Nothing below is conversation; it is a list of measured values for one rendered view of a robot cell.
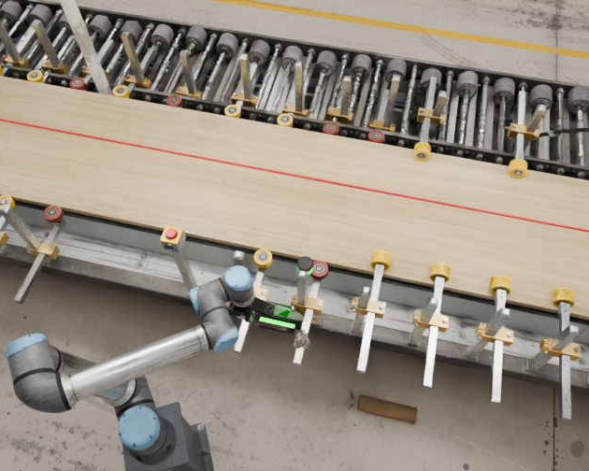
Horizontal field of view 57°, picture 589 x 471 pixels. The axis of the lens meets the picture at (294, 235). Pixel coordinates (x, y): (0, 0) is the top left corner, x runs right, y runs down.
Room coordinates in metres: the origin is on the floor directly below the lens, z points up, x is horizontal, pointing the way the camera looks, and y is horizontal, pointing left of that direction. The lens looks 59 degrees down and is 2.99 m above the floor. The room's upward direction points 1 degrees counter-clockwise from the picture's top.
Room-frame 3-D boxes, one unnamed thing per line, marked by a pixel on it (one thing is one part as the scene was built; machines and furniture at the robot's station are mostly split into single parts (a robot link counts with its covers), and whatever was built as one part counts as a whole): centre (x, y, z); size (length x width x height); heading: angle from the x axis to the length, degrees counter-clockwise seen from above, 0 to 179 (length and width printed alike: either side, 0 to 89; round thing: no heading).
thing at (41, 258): (1.20, 1.16, 0.81); 0.43 x 0.03 x 0.04; 166
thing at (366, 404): (0.68, -0.48, 0.04); 0.30 x 0.08 x 0.08; 76
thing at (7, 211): (1.25, 1.18, 0.91); 0.03 x 0.03 x 0.48; 76
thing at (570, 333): (0.70, -1.00, 0.90); 0.03 x 0.03 x 0.48; 76
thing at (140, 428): (0.45, 0.61, 0.79); 0.17 x 0.15 x 0.18; 25
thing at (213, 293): (0.77, 0.29, 1.29); 0.12 x 0.12 x 0.09; 25
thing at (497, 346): (0.73, -0.79, 0.95); 0.50 x 0.04 x 0.04; 166
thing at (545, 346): (0.69, -1.02, 0.95); 0.13 x 0.06 x 0.05; 76
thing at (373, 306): (0.88, -0.29, 0.95); 0.13 x 0.06 x 0.05; 76
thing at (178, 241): (1.07, 0.47, 1.18); 0.07 x 0.07 x 0.08; 76
